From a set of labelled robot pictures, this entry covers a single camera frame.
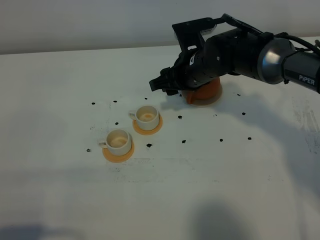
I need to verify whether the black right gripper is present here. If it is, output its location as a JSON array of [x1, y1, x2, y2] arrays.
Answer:
[[149, 28, 265, 96]]

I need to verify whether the brown clay teapot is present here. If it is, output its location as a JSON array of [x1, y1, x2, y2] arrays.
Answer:
[[181, 77, 222, 105]]

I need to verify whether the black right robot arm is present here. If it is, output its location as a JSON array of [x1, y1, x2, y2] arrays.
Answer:
[[149, 28, 320, 96]]

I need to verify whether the beige round teapot coaster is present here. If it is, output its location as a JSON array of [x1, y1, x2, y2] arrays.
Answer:
[[189, 86, 223, 107]]

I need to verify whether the white teacup far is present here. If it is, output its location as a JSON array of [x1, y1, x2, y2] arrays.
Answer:
[[128, 105, 160, 131]]

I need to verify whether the white teacup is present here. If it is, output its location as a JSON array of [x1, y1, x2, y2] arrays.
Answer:
[[128, 105, 160, 131], [98, 129, 132, 156]]

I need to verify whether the orange coaster far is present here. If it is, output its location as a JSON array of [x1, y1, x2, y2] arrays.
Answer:
[[132, 113, 164, 136]]

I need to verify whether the orange coaster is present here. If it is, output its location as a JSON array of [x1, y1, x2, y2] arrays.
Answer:
[[132, 113, 164, 136], [102, 142, 135, 163]]

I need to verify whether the white teacup near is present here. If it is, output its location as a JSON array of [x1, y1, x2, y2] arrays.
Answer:
[[98, 129, 132, 156]]

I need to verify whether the orange coaster near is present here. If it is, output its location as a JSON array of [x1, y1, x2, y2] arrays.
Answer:
[[102, 142, 135, 163]]

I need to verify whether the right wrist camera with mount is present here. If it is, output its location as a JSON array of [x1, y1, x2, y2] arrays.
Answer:
[[172, 17, 224, 53]]

